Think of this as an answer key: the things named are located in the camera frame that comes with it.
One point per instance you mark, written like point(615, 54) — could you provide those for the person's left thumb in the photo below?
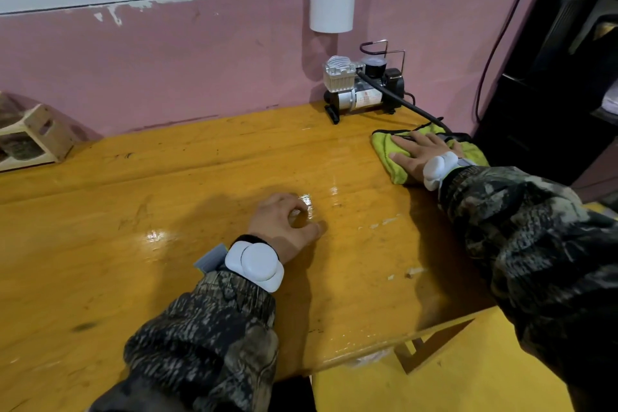
point(309, 234)

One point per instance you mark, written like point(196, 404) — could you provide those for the white wrist tracker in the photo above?
point(255, 264)
point(438, 169)

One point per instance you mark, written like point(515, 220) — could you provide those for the person's left forearm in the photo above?
point(207, 344)

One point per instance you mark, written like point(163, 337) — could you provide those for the black appliance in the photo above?
point(545, 78)

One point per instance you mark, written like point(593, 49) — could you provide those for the person's right hand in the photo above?
point(427, 152)

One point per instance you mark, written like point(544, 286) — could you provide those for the person's right forearm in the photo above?
point(536, 257)

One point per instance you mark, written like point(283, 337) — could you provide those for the green microfibre cloth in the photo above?
point(386, 146)

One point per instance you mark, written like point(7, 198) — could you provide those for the wooden rack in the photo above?
point(43, 131)

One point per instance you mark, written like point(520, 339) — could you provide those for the black silver air compressor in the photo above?
point(367, 88)

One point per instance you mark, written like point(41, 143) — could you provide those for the white right wrist tracker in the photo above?
point(438, 169)

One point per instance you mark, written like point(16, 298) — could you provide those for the white left wrist tracker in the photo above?
point(255, 264)

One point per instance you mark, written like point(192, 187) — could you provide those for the yellow wooden bench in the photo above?
point(458, 368)

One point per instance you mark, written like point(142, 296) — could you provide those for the person's right thumb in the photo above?
point(401, 157)

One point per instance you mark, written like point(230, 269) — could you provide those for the person's left hand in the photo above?
point(275, 233)

